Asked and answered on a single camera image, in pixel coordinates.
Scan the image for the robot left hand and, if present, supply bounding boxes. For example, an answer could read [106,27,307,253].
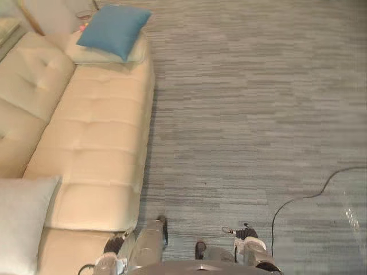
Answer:
[103,231,128,255]

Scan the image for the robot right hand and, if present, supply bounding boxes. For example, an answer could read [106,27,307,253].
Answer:
[221,222,259,241]

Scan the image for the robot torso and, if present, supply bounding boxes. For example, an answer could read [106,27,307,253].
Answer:
[125,258,260,275]

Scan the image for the light grey cushion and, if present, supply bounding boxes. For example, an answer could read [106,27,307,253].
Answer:
[0,175,64,275]

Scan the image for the cream leather tufted sofa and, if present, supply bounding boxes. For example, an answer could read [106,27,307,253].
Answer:
[0,30,156,275]

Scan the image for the pale cream cushion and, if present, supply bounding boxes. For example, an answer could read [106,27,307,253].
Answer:
[65,30,149,65]

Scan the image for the blue square cushion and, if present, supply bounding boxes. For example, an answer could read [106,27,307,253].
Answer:
[76,4,153,62]

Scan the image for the glass side table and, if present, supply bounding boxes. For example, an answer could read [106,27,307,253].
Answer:
[0,16,23,60]

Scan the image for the black floor cable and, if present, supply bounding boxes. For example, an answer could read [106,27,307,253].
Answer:
[271,166,367,253]

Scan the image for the wooden frame white chair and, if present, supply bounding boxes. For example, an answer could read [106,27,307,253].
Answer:
[20,0,79,37]

